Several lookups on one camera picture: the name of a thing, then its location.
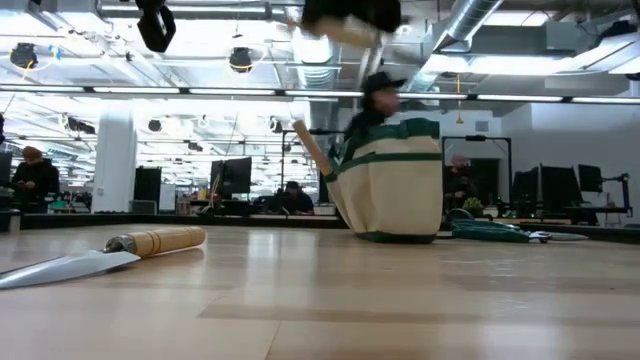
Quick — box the wooden handle steel trowel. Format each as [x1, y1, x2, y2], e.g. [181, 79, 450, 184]
[309, 14, 384, 50]
[0, 226, 207, 291]
[292, 119, 335, 177]

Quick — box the beige green gardening bag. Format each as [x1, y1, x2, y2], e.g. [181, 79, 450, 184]
[324, 118, 444, 245]

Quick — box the person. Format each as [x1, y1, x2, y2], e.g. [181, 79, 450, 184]
[10, 145, 61, 215]
[279, 180, 316, 216]
[443, 154, 481, 211]
[344, 71, 407, 151]

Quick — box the black ceiling fixture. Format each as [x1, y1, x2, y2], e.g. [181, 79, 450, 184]
[229, 46, 254, 74]
[9, 42, 39, 70]

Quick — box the white pillar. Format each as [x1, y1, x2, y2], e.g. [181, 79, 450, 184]
[91, 107, 138, 215]

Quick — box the tall black panel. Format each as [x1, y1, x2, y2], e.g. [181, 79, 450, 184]
[133, 167, 163, 204]

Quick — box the black office monitor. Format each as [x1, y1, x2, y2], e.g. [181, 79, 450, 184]
[510, 169, 542, 209]
[209, 157, 253, 199]
[539, 164, 584, 207]
[578, 163, 604, 194]

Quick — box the grey equipment case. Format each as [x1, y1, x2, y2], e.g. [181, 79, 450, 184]
[130, 199, 159, 215]

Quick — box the silver ventilation duct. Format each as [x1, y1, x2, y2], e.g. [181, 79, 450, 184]
[432, 0, 504, 51]

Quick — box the black curved bracket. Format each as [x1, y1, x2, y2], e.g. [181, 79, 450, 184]
[446, 208, 475, 225]

